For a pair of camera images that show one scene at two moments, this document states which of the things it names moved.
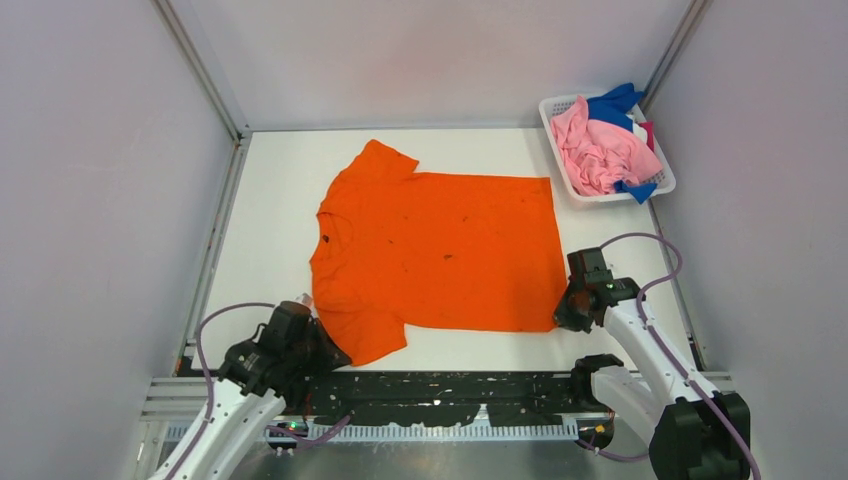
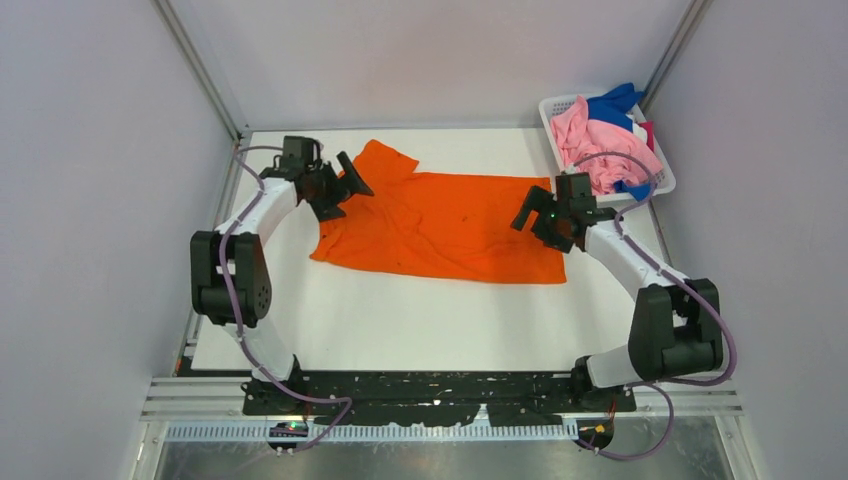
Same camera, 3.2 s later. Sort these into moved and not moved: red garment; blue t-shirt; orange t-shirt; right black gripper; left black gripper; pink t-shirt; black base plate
Moved: orange t-shirt; left black gripper; right black gripper
Not moved: red garment; blue t-shirt; pink t-shirt; black base plate
